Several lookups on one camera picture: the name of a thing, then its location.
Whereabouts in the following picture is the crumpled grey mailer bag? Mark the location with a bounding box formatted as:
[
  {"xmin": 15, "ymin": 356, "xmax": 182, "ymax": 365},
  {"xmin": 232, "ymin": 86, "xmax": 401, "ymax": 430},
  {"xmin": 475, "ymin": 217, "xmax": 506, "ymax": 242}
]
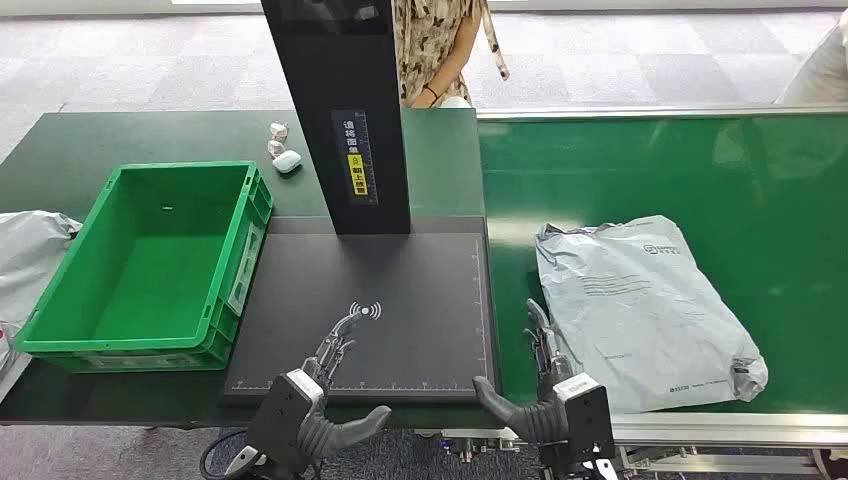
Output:
[{"xmin": 0, "ymin": 209, "xmax": 85, "ymax": 402}]

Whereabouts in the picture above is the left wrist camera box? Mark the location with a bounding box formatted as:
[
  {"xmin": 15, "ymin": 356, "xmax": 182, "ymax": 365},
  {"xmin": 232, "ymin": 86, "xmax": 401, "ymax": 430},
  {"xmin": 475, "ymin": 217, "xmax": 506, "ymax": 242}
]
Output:
[{"xmin": 244, "ymin": 368, "xmax": 327, "ymax": 476}]

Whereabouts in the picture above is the person in patterned top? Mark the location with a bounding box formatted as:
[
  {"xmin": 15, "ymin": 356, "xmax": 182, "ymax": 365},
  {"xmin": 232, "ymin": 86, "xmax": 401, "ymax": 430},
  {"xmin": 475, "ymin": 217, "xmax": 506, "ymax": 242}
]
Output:
[{"xmin": 391, "ymin": 0, "xmax": 512, "ymax": 110}]

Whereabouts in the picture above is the person in white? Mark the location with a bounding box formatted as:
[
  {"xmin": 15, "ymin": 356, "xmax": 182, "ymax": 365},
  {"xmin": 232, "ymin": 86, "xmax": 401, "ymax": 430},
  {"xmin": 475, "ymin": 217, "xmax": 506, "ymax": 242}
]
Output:
[{"xmin": 773, "ymin": 9, "xmax": 848, "ymax": 106}]

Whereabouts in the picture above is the green plastic crate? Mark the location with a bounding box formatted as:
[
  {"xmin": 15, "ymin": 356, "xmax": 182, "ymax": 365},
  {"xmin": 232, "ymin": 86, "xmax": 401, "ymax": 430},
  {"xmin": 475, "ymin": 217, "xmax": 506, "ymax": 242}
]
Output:
[{"xmin": 13, "ymin": 160, "xmax": 275, "ymax": 374}]

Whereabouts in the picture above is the black inbound scanner machine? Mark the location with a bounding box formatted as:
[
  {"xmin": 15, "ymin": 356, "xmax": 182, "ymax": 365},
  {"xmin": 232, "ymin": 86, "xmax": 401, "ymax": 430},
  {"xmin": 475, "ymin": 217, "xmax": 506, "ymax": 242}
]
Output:
[{"xmin": 221, "ymin": 0, "xmax": 503, "ymax": 407}]

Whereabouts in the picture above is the dark green table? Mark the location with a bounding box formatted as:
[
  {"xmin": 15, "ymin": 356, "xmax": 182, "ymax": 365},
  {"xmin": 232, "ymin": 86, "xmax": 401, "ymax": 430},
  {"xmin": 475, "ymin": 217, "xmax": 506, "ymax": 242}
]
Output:
[{"xmin": 0, "ymin": 108, "xmax": 510, "ymax": 429}]

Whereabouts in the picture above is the black yellow ruler label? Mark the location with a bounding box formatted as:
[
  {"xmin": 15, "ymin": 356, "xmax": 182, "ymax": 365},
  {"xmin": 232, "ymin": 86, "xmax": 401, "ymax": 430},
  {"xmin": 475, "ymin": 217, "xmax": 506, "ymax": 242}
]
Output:
[{"xmin": 330, "ymin": 109, "xmax": 381, "ymax": 207}]

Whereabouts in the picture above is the green conveyor belt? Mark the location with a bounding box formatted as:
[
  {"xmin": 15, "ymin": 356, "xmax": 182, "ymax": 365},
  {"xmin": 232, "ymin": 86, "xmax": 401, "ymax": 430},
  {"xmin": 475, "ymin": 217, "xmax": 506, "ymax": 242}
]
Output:
[{"xmin": 475, "ymin": 102, "xmax": 848, "ymax": 480}]

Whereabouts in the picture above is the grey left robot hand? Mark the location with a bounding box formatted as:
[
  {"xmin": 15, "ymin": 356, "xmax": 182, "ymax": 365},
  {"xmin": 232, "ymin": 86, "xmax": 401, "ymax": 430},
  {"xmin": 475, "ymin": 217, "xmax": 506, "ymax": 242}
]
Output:
[{"xmin": 296, "ymin": 311, "xmax": 393, "ymax": 462}]

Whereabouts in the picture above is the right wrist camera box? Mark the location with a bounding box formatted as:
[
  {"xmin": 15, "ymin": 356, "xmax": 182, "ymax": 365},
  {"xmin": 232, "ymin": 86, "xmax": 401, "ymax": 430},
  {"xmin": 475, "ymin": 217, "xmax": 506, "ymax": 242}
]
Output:
[{"xmin": 552, "ymin": 372, "xmax": 618, "ymax": 466}]

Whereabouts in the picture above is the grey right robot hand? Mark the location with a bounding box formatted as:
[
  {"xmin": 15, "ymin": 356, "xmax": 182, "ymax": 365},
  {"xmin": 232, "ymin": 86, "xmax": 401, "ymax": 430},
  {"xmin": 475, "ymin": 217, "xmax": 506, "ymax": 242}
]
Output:
[{"xmin": 472, "ymin": 298, "xmax": 585, "ymax": 445}]

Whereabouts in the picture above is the grey plastic mailer package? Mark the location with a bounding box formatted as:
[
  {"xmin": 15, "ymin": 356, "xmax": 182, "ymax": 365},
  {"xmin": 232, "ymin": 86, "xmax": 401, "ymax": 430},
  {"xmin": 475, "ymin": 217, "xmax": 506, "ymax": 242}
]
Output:
[{"xmin": 534, "ymin": 214, "xmax": 770, "ymax": 416}]

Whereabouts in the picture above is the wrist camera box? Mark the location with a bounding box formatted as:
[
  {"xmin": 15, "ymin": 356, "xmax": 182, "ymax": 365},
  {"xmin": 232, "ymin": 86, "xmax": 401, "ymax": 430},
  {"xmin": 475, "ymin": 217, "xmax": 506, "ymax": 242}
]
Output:
[
  {"xmin": 552, "ymin": 372, "xmax": 618, "ymax": 466},
  {"xmin": 244, "ymin": 368, "xmax": 327, "ymax": 476}
]

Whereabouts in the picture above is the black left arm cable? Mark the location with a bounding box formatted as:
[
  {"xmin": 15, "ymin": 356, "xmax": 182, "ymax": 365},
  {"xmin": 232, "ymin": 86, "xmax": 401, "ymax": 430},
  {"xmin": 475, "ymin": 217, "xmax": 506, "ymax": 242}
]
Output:
[{"xmin": 197, "ymin": 428, "xmax": 250, "ymax": 480}]

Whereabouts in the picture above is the white earbuds case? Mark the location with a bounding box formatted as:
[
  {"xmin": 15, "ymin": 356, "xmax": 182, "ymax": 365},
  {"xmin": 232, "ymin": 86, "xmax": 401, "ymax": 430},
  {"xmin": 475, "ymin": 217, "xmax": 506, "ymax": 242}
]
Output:
[{"xmin": 271, "ymin": 149, "xmax": 303, "ymax": 176}]

